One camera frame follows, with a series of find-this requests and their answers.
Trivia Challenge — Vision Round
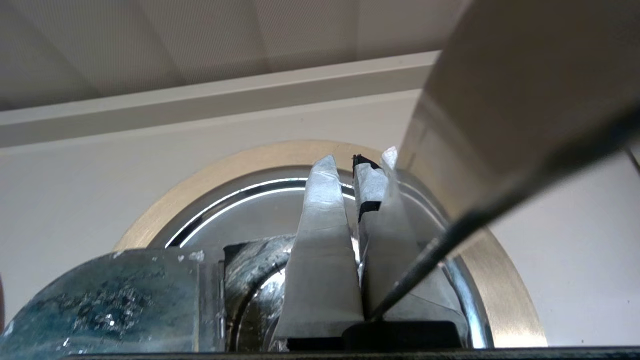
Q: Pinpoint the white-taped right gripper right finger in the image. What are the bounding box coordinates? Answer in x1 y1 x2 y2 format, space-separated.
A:
345 146 471 351

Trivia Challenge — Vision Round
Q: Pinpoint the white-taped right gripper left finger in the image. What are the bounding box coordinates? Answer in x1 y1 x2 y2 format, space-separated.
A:
272 155 366 351

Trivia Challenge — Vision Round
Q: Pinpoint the hinged steel lid black knob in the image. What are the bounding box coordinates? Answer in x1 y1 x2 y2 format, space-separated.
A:
0 165 496 353

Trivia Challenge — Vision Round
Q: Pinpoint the round brass-rimmed soup well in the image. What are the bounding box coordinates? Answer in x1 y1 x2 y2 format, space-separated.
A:
112 140 548 349

